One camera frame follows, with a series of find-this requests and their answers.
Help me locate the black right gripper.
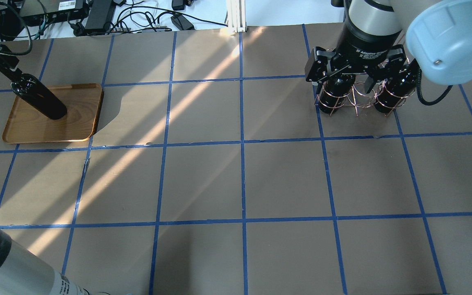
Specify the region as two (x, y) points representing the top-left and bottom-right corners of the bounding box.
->
(305, 25), (406, 95)

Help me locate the dark wine bottle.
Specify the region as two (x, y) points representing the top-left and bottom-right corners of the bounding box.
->
(318, 74), (356, 115)
(11, 73), (68, 120)

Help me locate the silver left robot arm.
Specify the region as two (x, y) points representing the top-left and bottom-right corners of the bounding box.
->
(0, 39), (91, 295)

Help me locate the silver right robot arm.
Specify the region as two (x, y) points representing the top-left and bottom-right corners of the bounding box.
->
(305, 0), (472, 85)

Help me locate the dark wine bottle in rack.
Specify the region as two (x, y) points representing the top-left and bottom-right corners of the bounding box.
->
(318, 74), (356, 115)

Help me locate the wooden tray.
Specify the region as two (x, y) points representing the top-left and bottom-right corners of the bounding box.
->
(2, 83), (104, 144)

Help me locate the black power adapter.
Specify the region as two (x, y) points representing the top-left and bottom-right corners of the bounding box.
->
(84, 0), (116, 34)

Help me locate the copper wire bottle rack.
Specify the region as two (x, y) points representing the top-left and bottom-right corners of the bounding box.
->
(314, 80), (416, 117)

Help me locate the aluminium frame post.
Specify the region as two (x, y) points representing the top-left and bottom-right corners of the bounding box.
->
(225, 0), (247, 34)

